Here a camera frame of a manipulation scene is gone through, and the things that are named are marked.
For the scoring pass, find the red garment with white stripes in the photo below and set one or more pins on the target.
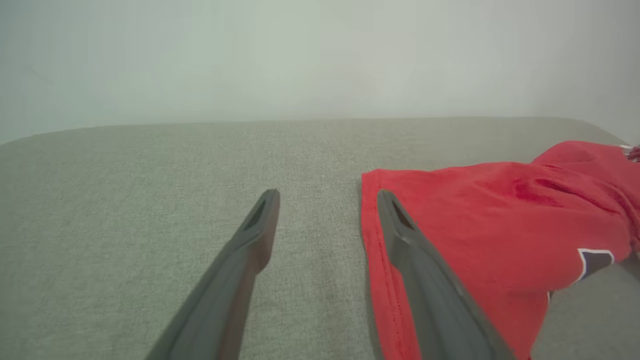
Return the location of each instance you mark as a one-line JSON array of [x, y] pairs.
[[500, 225]]

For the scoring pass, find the white and red striped garment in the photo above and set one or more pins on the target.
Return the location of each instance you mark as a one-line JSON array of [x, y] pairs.
[[634, 152]]

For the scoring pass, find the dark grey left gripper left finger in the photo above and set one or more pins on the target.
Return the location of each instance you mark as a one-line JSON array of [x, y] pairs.
[[225, 300]]

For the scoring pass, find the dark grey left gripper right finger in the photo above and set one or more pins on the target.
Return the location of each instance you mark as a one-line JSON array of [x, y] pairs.
[[435, 305]]

